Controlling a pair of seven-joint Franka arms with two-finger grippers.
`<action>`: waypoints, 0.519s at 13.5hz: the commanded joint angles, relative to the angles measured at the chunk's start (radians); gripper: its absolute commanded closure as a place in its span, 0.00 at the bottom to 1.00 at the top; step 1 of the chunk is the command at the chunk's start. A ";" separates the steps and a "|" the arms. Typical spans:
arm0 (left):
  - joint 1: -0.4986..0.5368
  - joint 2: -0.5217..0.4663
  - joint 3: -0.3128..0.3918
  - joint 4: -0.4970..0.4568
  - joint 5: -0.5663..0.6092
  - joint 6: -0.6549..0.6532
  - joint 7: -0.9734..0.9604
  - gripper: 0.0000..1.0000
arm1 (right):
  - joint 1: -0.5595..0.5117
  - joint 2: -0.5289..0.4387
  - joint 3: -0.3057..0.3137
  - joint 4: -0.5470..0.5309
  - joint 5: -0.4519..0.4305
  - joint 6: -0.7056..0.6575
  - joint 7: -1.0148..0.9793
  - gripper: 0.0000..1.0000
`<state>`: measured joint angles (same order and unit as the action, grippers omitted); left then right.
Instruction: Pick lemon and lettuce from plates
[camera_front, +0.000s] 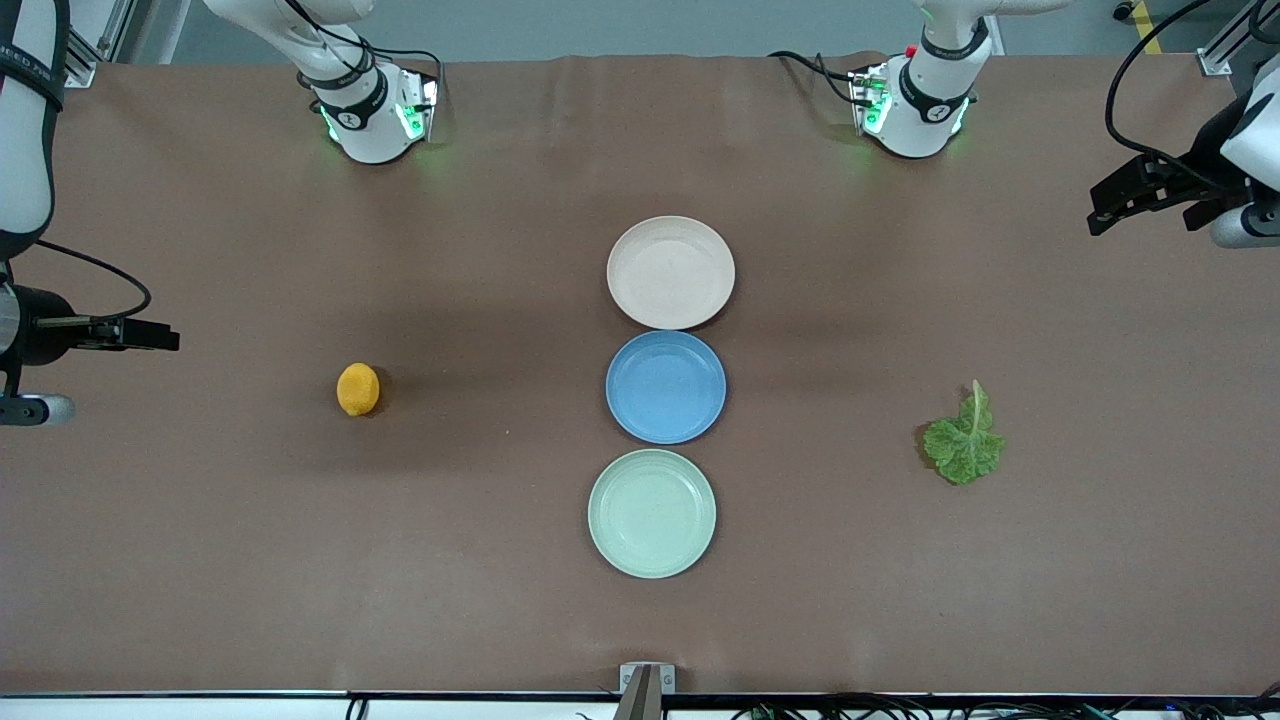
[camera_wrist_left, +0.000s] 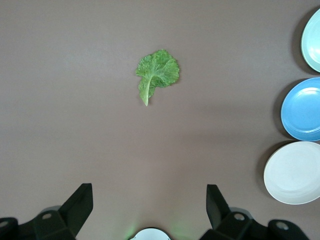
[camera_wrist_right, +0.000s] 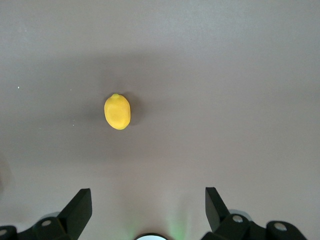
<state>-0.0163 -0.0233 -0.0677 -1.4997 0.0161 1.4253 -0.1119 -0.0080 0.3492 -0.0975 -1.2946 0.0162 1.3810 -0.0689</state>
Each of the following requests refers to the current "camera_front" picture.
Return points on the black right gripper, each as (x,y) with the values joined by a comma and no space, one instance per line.
(45,326)

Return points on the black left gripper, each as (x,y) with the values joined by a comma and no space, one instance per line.
(1203,152)

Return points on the yellow lemon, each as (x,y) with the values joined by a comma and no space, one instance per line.
(358,390)

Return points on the green lettuce leaf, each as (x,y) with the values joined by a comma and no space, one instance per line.
(965,450)

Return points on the pale green round plate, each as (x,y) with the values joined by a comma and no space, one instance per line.
(652,514)

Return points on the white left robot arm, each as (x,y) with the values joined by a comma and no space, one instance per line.
(925,120)

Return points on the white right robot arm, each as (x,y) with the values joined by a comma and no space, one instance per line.
(25,150)

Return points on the metal base connector box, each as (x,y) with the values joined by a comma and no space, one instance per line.
(422,100)
(866,95)

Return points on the brown table cover mat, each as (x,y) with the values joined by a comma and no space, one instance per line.
(300,550)

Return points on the beige round plate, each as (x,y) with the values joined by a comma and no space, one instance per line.
(670,272)

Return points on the blue round plate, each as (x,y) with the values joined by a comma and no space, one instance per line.
(665,388)

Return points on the aluminium frame profile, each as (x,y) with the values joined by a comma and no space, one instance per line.
(95,50)
(1222,55)

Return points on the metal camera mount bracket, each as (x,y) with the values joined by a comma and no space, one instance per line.
(646,680)

